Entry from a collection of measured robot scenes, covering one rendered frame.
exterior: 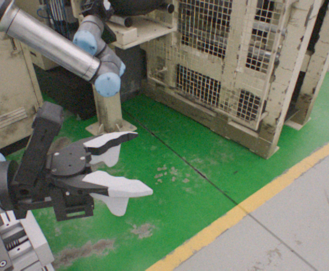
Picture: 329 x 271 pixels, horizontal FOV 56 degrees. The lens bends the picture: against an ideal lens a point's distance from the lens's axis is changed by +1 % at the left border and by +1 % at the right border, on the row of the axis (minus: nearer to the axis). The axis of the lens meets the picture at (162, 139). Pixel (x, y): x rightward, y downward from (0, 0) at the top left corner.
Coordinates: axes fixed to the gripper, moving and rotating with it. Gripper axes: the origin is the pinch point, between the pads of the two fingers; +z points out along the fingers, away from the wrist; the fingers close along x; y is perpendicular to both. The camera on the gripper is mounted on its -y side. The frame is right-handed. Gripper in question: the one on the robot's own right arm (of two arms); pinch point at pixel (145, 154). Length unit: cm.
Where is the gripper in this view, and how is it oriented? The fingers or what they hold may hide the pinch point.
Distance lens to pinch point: 46.1
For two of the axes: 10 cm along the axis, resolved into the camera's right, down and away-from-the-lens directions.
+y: 0.3, 8.5, 5.2
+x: 2.0, 5.1, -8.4
